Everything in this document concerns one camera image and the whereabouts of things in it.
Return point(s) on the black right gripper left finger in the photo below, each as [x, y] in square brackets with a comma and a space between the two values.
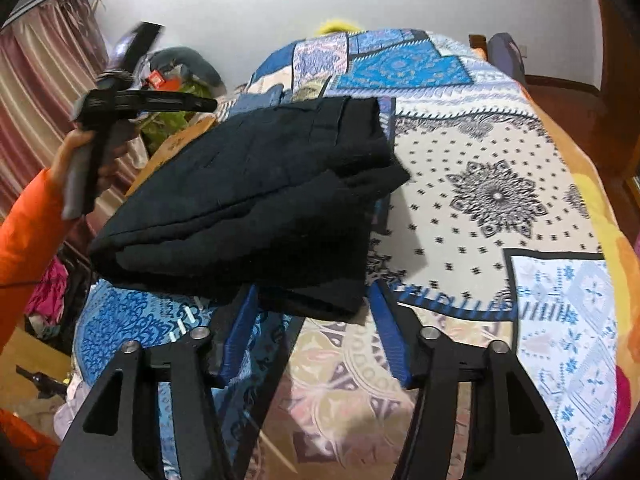
[146, 394]

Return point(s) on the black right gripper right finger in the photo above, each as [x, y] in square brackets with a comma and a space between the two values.
[512, 434]

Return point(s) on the black pants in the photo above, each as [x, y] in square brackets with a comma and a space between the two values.
[281, 199]

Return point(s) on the orange sleeve left forearm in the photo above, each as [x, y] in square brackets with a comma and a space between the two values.
[31, 234]

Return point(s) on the person left hand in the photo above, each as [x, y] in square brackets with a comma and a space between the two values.
[74, 151]

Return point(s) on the orange box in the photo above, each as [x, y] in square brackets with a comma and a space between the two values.
[157, 81]

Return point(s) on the striped maroon curtain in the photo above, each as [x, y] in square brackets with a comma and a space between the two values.
[49, 58]

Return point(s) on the grey plush toy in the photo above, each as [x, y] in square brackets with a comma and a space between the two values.
[192, 65]

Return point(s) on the blue folded jeans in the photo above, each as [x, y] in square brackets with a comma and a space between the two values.
[247, 102]

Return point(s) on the blue patchwork bedspread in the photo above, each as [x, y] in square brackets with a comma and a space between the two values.
[502, 230]

